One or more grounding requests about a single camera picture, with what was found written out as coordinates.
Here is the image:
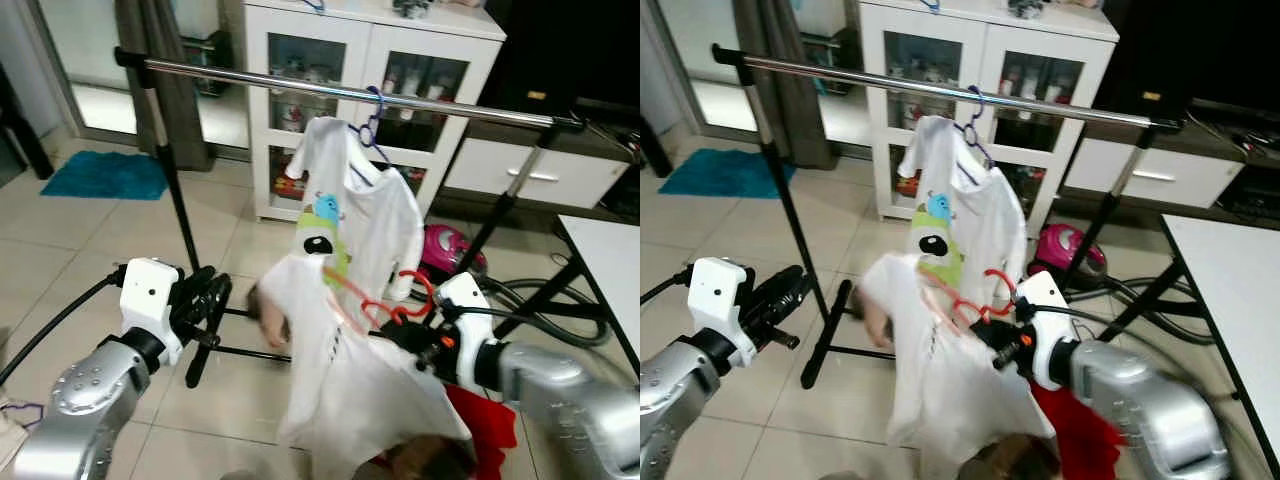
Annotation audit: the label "red plastic hanger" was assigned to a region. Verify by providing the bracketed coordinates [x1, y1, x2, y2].
[322, 262, 438, 331]
[920, 262, 1019, 329]

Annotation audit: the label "white shirt brown sleeves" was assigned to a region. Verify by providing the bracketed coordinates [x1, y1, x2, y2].
[858, 250, 1063, 480]
[245, 250, 476, 480]

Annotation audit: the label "blue hanger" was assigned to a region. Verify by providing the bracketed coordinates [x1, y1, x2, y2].
[953, 85, 1001, 171]
[348, 85, 396, 171]

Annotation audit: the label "pink vacuum cleaner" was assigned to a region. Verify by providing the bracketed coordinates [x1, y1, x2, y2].
[1035, 223, 1108, 286]
[418, 223, 488, 286]

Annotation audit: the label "red cloth garment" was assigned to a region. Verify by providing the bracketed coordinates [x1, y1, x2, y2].
[1030, 380, 1123, 480]
[443, 383, 518, 480]

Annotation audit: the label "white shirt cartoon print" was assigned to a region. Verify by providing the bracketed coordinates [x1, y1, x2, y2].
[897, 115, 1028, 301]
[285, 115, 426, 301]

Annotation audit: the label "teal floor mat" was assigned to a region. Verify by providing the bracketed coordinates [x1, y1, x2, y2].
[658, 148, 796, 199]
[40, 150, 169, 201]

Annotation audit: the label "grey brown curtain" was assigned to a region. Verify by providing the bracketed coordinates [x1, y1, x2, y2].
[735, 0, 836, 169]
[115, 0, 216, 171]

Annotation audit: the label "white table black legs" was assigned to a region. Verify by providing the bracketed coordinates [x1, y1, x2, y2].
[1100, 213, 1280, 441]
[495, 213, 641, 341]

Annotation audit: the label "white framed glass door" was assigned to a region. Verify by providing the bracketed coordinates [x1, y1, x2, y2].
[40, 0, 246, 151]
[655, 0, 866, 151]

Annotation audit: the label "chrome and black clothes rack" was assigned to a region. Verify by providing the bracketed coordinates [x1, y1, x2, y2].
[712, 43, 1188, 391]
[113, 45, 591, 391]

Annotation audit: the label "white low drawer unit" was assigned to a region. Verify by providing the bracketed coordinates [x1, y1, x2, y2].
[1063, 135, 1246, 209]
[443, 135, 631, 211]

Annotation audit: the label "white glass door cabinet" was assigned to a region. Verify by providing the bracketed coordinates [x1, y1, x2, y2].
[243, 0, 506, 226]
[860, 0, 1119, 226]

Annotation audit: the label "black television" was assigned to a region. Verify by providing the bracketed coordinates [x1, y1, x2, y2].
[480, 0, 641, 113]
[1095, 0, 1280, 116]

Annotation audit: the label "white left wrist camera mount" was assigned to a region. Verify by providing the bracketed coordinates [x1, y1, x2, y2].
[118, 257, 187, 368]
[690, 257, 758, 368]

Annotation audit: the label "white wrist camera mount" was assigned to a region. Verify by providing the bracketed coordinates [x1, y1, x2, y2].
[1012, 270, 1073, 391]
[437, 272, 493, 388]
[118, 257, 187, 368]
[690, 257, 758, 368]

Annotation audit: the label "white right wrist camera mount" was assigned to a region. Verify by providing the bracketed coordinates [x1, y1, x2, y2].
[437, 272, 493, 388]
[1012, 270, 1073, 391]

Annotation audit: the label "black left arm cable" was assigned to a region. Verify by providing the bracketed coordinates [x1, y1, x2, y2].
[640, 266, 698, 304]
[0, 265, 129, 389]

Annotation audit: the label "grey vacuum hose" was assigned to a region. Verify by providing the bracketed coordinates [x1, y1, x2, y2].
[480, 275, 614, 349]
[1090, 272, 1233, 349]

